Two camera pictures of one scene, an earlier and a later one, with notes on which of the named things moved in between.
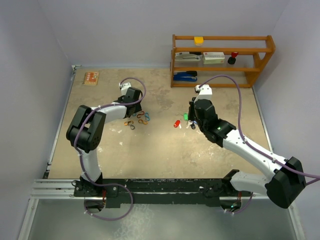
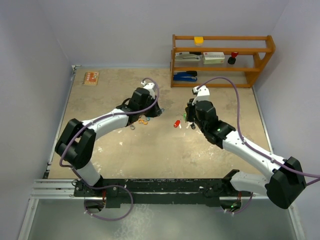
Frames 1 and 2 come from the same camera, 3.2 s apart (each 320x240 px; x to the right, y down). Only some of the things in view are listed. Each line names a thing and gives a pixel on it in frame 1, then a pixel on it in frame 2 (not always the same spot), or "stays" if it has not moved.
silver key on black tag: x=189 y=123 stays
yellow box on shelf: x=198 y=41 stays
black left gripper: x=137 y=108 → x=155 y=112
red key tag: x=176 y=124 stays
